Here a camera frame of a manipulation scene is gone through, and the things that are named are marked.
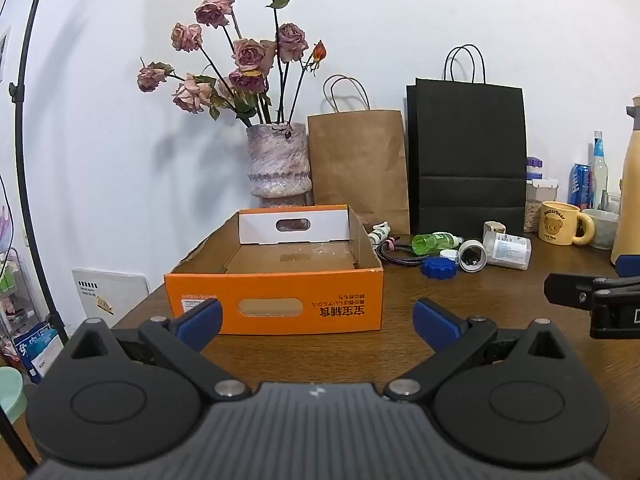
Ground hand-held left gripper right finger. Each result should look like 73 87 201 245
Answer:
382 298 573 403

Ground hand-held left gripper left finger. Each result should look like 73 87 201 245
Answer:
65 298 252 403

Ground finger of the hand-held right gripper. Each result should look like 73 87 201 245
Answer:
544 272 640 308

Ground translucent labelled plastic container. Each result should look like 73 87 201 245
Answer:
482 221 532 272

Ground green plastic bottle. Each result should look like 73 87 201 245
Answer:
411 231 466 256

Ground white tape roll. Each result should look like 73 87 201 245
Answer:
457 239 487 273

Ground orange cardboard box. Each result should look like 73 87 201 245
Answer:
164 204 385 336

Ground blue screw cap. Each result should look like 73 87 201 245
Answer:
420 256 457 281

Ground grey ceramic cup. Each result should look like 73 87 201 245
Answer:
582 208 621 251

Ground yellow bear mug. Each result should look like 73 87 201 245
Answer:
538 201 597 247

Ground blue drink can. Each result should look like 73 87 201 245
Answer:
570 162 594 210

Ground cream thermos jug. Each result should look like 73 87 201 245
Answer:
609 95 640 277

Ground clear glass bottle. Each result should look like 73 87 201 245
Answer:
590 131 609 211

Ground brown paper bag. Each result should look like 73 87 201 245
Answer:
306 74 411 233

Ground black paper bag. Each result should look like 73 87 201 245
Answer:
406 45 528 237

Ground purple mottled ceramic vase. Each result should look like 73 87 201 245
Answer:
246 121 312 209

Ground metal storage rack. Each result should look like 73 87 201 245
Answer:
0 245 36 361

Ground green plastic basin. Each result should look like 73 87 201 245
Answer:
0 366 27 428

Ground dried pink roses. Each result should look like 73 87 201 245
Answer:
137 0 328 128

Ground black light stand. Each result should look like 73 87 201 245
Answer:
0 0 71 471

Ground braided black cable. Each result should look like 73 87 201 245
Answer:
376 237 426 268

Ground white wall panel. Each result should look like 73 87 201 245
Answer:
71 267 151 330

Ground wall picture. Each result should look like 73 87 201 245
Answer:
0 25 12 83

